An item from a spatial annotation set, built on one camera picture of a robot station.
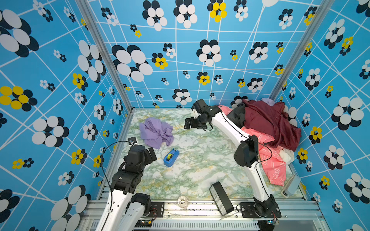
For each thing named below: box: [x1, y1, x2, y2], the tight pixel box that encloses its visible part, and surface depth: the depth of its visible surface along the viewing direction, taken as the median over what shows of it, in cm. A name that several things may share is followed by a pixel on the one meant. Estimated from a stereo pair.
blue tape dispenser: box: [163, 147, 180, 168], surface depth 91 cm
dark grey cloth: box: [225, 102, 246, 129], surface depth 98 cm
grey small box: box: [280, 174, 302, 199], surface depth 80 cm
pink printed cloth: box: [220, 105, 287, 187], surface depth 89 cm
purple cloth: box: [139, 117, 174, 150], surface depth 98 cm
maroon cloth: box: [241, 99, 302, 152], surface depth 94 cm
